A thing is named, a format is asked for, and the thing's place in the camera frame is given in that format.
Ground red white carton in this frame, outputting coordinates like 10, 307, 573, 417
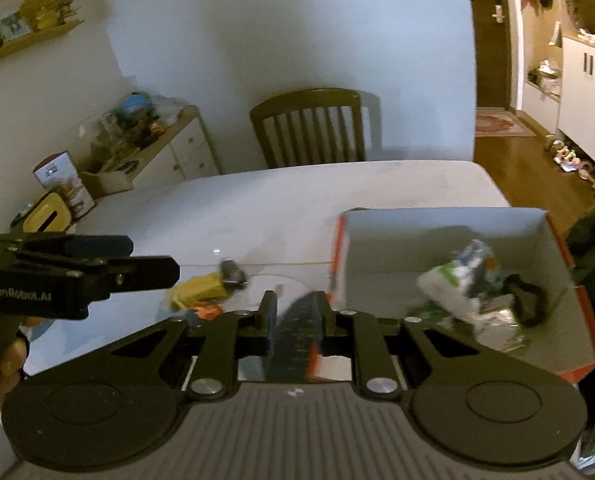
32, 150, 96, 218

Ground person's left hand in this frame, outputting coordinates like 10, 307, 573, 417
0, 316, 42, 411

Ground dark wooden door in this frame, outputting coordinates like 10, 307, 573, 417
470, 0, 511, 111

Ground white plastic bag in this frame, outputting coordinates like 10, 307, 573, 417
416, 240, 503, 331

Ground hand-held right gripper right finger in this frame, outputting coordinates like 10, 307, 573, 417
313, 290, 483, 401

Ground wooden wall shelf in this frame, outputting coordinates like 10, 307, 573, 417
0, 20, 86, 63

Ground white wooden sideboard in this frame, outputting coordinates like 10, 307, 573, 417
128, 105, 223, 183

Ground red cardboard box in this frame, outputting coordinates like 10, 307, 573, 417
327, 206, 595, 386

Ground white shoe cabinet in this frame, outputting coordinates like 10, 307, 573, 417
557, 35, 595, 186

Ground pile of small toys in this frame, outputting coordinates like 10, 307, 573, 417
80, 91, 188, 161

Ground orange small toy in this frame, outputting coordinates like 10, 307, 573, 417
185, 302, 223, 323

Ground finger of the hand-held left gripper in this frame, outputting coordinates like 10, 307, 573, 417
65, 234, 134, 262
88, 256, 181, 295

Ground blue round toy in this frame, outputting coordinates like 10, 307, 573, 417
120, 92, 151, 118

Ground yellow figurines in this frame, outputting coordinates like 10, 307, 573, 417
20, 0, 73, 31

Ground yellow tissue box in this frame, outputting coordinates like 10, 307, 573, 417
22, 192, 76, 233

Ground white open shelf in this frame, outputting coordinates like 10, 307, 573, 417
522, 20, 563, 116

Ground row of shoes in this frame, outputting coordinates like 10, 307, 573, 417
542, 132, 595, 201

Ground brown cardboard box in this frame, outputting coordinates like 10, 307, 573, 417
80, 157, 143, 198

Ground patterned doormat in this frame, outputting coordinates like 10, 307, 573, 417
475, 112, 535, 138

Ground black strap loop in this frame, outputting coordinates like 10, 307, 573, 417
502, 274, 548, 330

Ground dark grey small toy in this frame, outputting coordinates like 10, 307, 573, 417
219, 259, 249, 291

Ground dark speckled packet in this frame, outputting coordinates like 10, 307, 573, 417
238, 292, 338, 383

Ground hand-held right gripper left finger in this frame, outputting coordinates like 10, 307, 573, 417
110, 290, 278, 401

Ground wooden chair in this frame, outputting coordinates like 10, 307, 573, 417
250, 88, 368, 169

